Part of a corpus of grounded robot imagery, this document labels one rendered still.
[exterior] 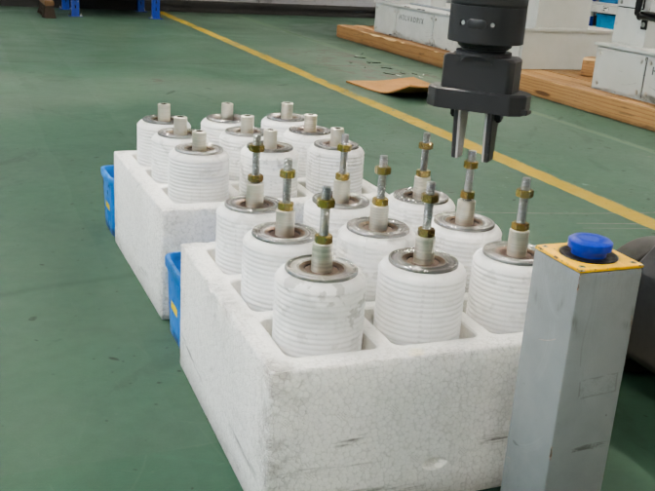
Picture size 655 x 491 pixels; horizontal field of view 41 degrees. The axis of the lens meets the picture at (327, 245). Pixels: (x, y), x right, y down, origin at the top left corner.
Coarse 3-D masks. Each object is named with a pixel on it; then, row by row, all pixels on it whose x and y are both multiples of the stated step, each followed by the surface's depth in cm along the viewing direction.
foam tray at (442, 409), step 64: (192, 256) 114; (192, 320) 114; (256, 320) 96; (192, 384) 117; (256, 384) 89; (320, 384) 87; (384, 384) 90; (448, 384) 93; (512, 384) 96; (256, 448) 90; (320, 448) 89; (384, 448) 92; (448, 448) 96
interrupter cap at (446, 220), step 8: (440, 216) 112; (448, 216) 112; (480, 216) 113; (440, 224) 109; (448, 224) 109; (456, 224) 110; (480, 224) 110; (488, 224) 110; (472, 232) 107; (480, 232) 107
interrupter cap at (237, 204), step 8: (232, 200) 113; (240, 200) 113; (264, 200) 114; (272, 200) 114; (280, 200) 114; (232, 208) 109; (240, 208) 109; (248, 208) 110; (256, 208) 110; (264, 208) 110; (272, 208) 110
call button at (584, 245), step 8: (568, 240) 81; (576, 240) 80; (584, 240) 80; (592, 240) 80; (600, 240) 81; (608, 240) 81; (576, 248) 80; (584, 248) 80; (592, 248) 79; (600, 248) 79; (608, 248) 80; (584, 256) 80; (592, 256) 80; (600, 256) 80
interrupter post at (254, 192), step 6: (252, 186) 110; (258, 186) 110; (252, 192) 111; (258, 192) 111; (246, 198) 112; (252, 198) 111; (258, 198) 111; (246, 204) 112; (252, 204) 111; (258, 204) 111
